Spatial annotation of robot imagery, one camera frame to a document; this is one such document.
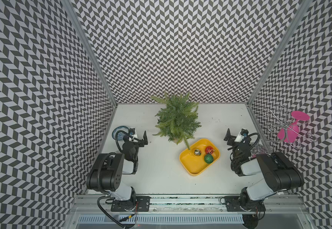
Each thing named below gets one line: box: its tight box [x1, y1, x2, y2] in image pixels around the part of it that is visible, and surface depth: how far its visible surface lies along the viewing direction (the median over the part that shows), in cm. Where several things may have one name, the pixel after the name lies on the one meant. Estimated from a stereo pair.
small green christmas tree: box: [150, 92, 202, 151], surface depth 78 cm
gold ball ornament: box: [193, 149, 202, 156], surface depth 88 cm
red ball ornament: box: [205, 145, 216, 155], surface depth 89 cm
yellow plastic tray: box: [179, 138, 221, 176], surface depth 89 cm
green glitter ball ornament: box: [204, 153, 214, 164], surface depth 86 cm
